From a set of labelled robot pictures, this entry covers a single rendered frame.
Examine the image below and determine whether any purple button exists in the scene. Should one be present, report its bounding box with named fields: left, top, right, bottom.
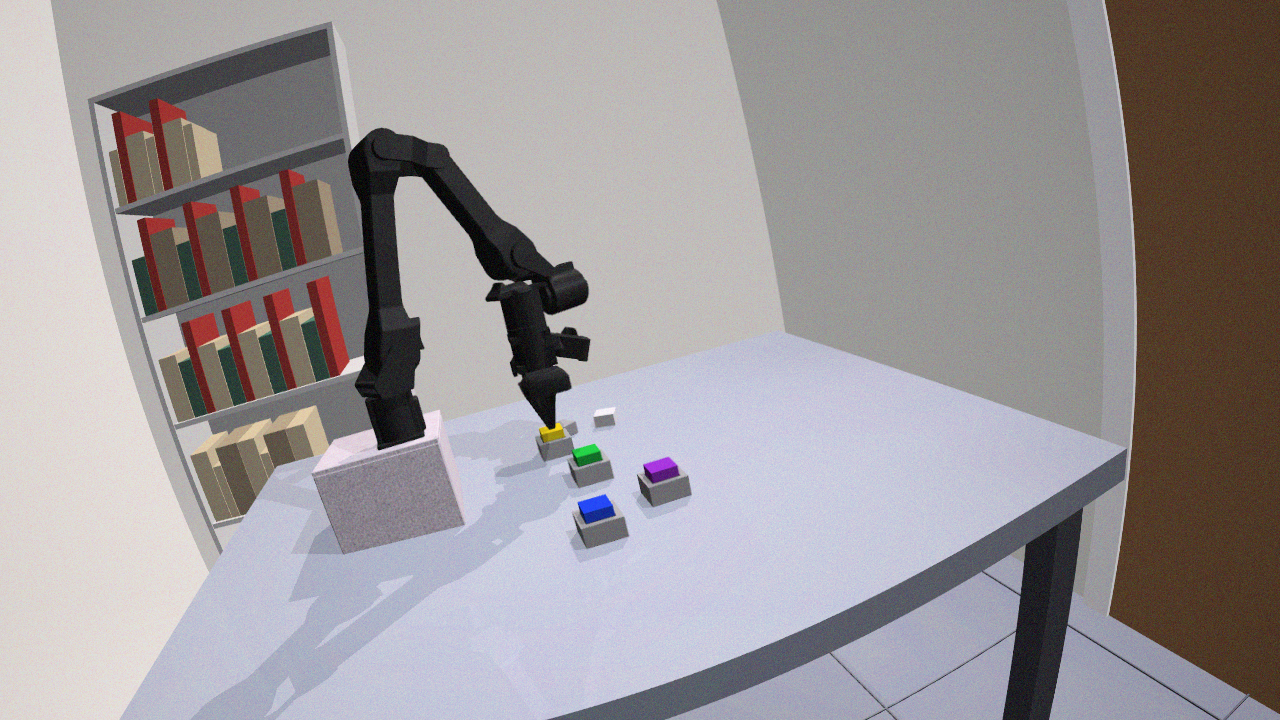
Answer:
left=637, top=457, right=692, bottom=509

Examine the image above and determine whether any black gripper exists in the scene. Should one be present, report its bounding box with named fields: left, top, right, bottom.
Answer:
left=507, top=322, right=571, bottom=430

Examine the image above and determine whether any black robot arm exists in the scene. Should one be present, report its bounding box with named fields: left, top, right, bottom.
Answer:
left=348, top=128, right=589, bottom=450

